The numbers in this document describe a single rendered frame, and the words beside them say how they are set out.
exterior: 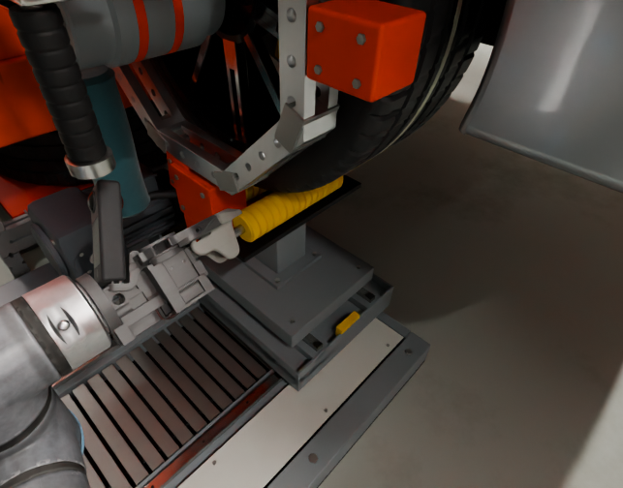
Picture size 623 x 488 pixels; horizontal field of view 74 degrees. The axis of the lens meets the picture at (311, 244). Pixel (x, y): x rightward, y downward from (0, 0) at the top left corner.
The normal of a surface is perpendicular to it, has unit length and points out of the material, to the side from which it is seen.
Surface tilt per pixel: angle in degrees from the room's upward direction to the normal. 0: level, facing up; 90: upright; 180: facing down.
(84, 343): 80
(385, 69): 90
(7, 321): 10
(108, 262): 45
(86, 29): 94
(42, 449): 30
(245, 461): 0
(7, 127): 90
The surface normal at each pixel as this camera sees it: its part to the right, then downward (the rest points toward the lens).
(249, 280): 0.03, -0.74
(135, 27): 0.71, 0.61
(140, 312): 0.55, -0.18
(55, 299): 0.19, -0.63
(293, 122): -0.69, 0.47
